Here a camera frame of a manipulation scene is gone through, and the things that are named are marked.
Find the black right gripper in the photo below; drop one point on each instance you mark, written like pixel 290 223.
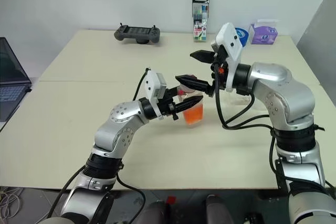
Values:
pixel 219 77

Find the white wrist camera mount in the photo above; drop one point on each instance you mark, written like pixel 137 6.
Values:
pixel 153 87
pixel 231 37

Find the blue tape roll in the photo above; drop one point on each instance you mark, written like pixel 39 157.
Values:
pixel 243 36

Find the purple tissue box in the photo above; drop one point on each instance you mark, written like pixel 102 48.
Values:
pixel 263 35

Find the marker pen set case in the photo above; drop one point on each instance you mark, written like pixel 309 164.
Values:
pixel 200 28

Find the grey handheld remote controller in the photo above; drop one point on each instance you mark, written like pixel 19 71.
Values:
pixel 139 33

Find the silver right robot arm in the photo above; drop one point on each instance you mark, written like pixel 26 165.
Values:
pixel 288 95

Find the clear wine glass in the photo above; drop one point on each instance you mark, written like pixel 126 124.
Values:
pixel 237 100

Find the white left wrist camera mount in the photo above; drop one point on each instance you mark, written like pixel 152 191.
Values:
pixel 153 87

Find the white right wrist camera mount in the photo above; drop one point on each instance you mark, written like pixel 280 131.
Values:
pixel 231 37

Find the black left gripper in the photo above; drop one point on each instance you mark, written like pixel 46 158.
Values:
pixel 165 108

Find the dark laptop computer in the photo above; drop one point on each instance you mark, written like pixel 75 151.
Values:
pixel 10 77

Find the small red block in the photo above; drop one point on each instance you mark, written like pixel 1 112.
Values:
pixel 172 200

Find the dark rounded shape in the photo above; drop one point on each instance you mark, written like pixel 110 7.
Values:
pixel 218 211

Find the grey partition panel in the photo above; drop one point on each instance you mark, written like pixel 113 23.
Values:
pixel 320 30

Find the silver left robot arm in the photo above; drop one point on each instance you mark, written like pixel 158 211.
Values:
pixel 118 113

